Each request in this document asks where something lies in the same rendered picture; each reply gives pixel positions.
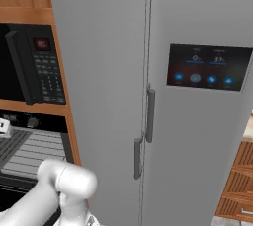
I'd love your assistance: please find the black oven knob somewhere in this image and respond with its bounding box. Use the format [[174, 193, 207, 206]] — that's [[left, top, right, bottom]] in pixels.
[[27, 116, 40, 129]]

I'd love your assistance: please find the black microwave oven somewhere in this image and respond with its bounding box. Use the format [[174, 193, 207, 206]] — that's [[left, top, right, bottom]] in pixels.
[[0, 23, 67, 107]]

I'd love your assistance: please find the grey short fridge door handle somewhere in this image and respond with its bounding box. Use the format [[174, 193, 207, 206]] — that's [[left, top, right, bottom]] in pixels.
[[133, 136, 144, 181]]

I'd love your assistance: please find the wooden oven cabinet frame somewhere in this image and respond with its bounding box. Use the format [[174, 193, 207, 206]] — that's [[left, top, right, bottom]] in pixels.
[[0, 0, 83, 169]]

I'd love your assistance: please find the grey long fridge door handle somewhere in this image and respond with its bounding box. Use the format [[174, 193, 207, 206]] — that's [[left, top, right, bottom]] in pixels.
[[145, 86, 157, 144]]

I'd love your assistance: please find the black microwave door handle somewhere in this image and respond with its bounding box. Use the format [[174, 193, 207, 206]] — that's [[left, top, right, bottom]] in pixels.
[[4, 30, 37, 106]]

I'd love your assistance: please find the grey fridge door with screen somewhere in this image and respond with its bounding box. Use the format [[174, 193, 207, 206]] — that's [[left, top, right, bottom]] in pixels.
[[140, 0, 253, 226]]

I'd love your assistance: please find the silver drawer handle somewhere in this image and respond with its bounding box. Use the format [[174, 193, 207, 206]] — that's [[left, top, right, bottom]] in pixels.
[[239, 207, 253, 217]]

